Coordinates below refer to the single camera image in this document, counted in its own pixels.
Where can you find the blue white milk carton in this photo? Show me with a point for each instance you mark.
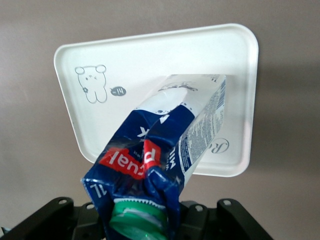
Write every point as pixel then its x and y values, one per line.
pixel 155 150

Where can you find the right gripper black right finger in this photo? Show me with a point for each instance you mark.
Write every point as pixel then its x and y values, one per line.
pixel 225 220

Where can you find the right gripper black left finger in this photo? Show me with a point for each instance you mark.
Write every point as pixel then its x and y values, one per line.
pixel 50 220

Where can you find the white rabbit print tray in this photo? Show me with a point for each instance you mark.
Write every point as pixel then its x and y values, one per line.
pixel 150 62

